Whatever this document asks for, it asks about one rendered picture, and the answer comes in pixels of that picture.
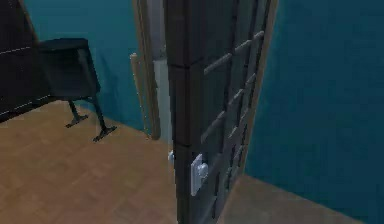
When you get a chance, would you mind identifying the black chest of drawers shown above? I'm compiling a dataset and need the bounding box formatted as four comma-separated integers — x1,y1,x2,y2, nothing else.
0,0,54,124

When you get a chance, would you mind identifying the dark panelled room door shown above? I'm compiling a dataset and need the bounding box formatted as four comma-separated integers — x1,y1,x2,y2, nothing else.
162,0,272,224

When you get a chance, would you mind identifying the black cabinet on metal legs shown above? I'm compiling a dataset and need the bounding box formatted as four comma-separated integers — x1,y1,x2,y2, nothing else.
37,37,118,144

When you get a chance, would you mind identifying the white door handle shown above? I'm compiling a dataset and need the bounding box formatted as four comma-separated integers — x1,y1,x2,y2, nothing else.
167,149,210,198

